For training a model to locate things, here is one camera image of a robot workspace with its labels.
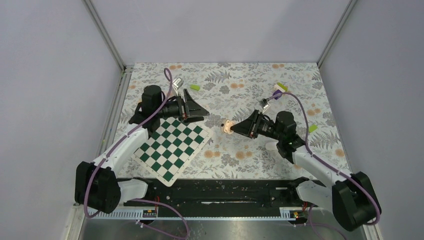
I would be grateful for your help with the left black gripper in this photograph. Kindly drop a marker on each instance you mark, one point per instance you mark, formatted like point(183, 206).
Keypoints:
point(191, 108)

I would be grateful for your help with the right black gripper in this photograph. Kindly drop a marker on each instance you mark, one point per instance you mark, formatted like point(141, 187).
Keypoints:
point(249, 127)

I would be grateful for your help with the beige earbud charging case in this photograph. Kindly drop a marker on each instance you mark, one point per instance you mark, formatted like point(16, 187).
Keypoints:
point(226, 126)

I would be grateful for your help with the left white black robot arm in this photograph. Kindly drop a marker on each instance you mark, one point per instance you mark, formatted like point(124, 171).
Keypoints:
point(96, 184)

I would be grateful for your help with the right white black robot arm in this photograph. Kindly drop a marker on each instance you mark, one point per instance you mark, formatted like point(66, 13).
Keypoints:
point(350, 197)

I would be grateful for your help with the lime green block left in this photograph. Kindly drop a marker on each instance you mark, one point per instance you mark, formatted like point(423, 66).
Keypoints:
point(195, 87)

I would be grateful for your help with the lime green block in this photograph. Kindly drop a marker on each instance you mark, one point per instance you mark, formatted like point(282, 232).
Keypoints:
point(285, 89)
point(312, 128)
point(195, 87)

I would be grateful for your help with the green white chessboard mat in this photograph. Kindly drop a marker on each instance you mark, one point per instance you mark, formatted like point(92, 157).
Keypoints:
point(169, 150)

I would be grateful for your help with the floral patterned table mat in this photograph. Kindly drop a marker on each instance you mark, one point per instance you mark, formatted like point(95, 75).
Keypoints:
point(233, 91)

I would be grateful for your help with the purple block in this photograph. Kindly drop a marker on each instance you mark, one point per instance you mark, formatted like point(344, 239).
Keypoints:
point(277, 95)

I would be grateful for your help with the white cream block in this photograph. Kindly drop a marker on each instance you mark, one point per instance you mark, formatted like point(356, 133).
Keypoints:
point(277, 88)

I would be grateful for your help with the lime green block far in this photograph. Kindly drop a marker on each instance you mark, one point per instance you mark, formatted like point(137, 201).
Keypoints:
point(285, 89)

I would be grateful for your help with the lime green block right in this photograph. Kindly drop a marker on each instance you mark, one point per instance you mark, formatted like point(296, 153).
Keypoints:
point(312, 128)

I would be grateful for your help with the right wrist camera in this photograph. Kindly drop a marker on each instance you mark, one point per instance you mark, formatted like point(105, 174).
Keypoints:
point(264, 104)

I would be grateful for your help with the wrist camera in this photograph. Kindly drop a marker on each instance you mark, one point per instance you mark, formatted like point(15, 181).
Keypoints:
point(177, 83)
point(264, 104)

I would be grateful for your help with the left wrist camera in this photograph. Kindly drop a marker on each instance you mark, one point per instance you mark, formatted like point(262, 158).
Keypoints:
point(177, 83)

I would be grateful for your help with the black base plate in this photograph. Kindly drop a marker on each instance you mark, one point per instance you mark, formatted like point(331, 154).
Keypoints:
point(227, 198)

